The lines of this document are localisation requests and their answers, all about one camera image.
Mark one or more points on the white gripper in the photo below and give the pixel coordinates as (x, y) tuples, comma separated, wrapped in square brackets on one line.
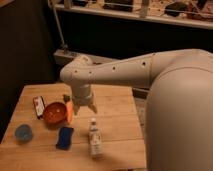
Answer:
[(82, 95)]

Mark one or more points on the red ceramic bowl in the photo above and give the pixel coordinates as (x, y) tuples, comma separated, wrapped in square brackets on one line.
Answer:
[(54, 113)]

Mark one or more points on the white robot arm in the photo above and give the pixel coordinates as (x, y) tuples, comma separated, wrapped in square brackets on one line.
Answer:
[(179, 106)]

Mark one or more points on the orange sponge block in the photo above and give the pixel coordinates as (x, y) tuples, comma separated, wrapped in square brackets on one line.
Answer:
[(69, 106)]

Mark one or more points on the blue sponge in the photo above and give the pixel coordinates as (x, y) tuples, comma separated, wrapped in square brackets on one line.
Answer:
[(64, 138)]

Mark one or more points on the metal pole stand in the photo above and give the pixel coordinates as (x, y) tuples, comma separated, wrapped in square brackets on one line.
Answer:
[(64, 46)]

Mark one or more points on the small blue cup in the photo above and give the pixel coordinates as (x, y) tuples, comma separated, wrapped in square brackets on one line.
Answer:
[(23, 133)]

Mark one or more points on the white shelf rail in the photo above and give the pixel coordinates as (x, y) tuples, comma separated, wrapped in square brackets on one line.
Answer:
[(147, 14)]

